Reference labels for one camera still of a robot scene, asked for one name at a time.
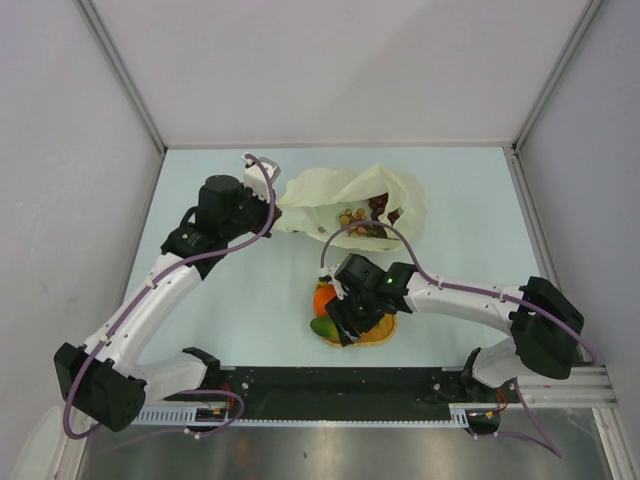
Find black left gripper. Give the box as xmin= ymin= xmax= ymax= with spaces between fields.
xmin=221 ymin=182 xmax=281 ymax=242

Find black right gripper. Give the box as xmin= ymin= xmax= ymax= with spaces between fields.
xmin=324 ymin=289 xmax=384 ymax=347

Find green orange fake mango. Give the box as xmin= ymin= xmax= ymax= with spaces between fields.
xmin=310 ymin=317 xmax=338 ymax=340

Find orange fake persimmon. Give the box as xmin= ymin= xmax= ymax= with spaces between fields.
xmin=313 ymin=287 xmax=337 ymax=317

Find pale green plastic bag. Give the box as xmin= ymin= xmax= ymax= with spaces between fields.
xmin=275 ymin=164 xmax=427 ymax=242

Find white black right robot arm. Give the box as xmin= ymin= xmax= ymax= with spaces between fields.
xmin=320 ymin=254 xmax=584 ymax=401

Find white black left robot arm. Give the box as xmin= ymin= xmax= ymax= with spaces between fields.
xmin=54 ymin=164 xmax=280 ymax=440

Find brown fake longan branch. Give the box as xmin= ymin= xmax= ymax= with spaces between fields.
xmin=336 ymin=207 xmax=387 ymax=239

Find dark red fake grapes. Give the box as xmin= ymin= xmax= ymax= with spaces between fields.
xmin=368 ymin=193 xmax=402 ymax=225

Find orange woven wicker tray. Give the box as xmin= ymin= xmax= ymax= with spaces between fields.
xmin=313 ymin=279 xmax=399 ymax=347

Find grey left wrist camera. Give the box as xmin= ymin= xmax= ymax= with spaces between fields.
xmin=243 ymin=152 xmax=281 ymax=202

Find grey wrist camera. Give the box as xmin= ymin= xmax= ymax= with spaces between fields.
xmin=243 ymin=152 xmax=281 ymax=202
xmin=316 ymin=265 xmax=346 ymax=298

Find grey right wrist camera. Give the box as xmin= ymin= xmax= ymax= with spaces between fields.
xmin=316 ymin=265 xmax=346 ymax=298

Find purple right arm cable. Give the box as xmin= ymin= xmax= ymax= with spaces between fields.
xmin=318 ymin=223 xmax=599 ymax=366

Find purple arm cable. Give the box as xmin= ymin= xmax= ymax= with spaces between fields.
xmin=62 ymin=153 xmax=279 ymax=440
xmin=318 ymin=223 xmax=599 ymax=366

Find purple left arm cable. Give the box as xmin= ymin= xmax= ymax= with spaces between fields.
xmin=62 ymin=153 xmax=279 ymax=440

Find white slotted cable duct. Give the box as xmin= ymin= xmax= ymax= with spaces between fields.
xmin=131 ymin=405 xmax=469 ymax=429

